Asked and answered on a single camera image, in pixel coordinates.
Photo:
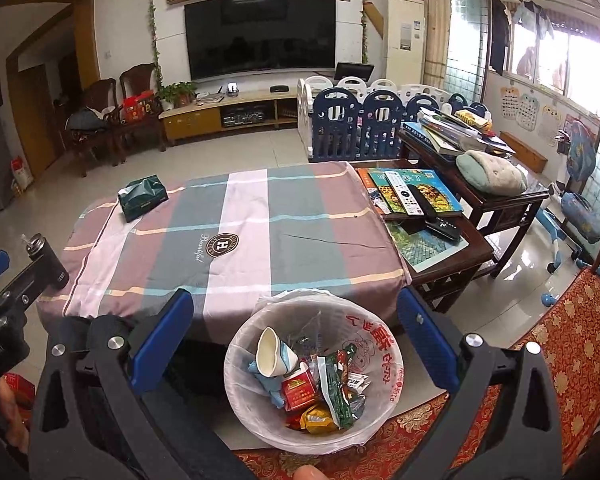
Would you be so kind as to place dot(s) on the blue white baby fence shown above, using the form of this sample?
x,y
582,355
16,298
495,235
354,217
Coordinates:
x,y
355,121

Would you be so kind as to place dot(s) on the grey green cushion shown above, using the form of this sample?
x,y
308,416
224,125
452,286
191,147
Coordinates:
x,y
491,174

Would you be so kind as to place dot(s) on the beige curtain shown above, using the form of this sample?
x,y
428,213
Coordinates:
x,y
438,21

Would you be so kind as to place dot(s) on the green wafer snack bag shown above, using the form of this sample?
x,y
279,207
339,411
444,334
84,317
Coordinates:
x,y
345,403

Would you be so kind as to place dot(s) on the red cigarette box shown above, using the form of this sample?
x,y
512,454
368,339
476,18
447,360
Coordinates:
x,y
299,391

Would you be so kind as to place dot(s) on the wooden armchair right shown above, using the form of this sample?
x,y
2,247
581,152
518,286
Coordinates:
x,y
133,82

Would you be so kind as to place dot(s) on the yellow snack bag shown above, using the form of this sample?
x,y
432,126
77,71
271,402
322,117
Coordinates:
x,y
318,420

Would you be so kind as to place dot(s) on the black television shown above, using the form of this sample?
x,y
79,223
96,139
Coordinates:
x,y
237,36

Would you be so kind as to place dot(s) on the white mesh trash basket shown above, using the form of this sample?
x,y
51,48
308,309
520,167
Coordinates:
x,y
377,370

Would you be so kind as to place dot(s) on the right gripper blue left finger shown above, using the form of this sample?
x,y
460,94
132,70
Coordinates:
x,y
155,339

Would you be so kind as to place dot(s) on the stack of books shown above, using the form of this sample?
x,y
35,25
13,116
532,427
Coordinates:
x,y
449,136

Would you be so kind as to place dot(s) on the person's right hand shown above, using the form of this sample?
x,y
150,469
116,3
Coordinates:
x,y
309,472

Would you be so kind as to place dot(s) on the green tissue pack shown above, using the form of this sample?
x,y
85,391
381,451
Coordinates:
x,y
141,196

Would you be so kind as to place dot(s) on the blue kids chair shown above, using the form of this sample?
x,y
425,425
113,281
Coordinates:
x,y
578,145

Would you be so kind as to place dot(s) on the person's left hand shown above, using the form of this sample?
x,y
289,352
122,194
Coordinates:
x,y
16,433

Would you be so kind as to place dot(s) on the potted green plant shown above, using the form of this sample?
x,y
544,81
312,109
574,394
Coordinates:
x,y
179,94

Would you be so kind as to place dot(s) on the wooden tv cabinet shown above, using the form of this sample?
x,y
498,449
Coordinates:
x,y
218,115

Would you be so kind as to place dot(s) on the black laptop monitor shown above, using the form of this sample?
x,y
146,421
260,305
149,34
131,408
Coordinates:
x,y
349,69

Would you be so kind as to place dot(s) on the red gift box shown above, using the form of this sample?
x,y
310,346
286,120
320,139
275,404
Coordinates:
x,y
137,108

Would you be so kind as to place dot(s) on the red snack wrapper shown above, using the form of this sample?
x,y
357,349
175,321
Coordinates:
x,y
294,421

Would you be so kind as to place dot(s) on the blue knotted cloth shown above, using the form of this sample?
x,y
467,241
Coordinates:
x,y
272,385

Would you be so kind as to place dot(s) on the white remote control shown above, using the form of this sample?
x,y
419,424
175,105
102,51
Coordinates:
x,y
404,194

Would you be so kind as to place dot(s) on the wooden armchair left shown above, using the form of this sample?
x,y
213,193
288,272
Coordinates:
x,y
93,124

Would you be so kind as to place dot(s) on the dark wooden coffee table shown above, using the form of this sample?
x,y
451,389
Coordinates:
x,y
441,269

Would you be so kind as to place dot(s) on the white air conditioner tower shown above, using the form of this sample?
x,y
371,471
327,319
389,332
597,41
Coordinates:
x,y
405,41

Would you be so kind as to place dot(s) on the plaid tablecloth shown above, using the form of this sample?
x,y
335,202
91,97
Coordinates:
x,y
230,240

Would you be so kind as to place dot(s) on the black remote control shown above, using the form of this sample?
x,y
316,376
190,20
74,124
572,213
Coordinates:
x,y
434,224

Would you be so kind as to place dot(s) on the white blue paper cup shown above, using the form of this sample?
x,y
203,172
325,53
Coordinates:
x,y
274,358

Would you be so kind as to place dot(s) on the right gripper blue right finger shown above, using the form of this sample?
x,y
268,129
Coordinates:
x,y
434,337

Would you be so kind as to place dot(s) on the wooden armchair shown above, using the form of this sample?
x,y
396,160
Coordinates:
x,y
93,124
133,82

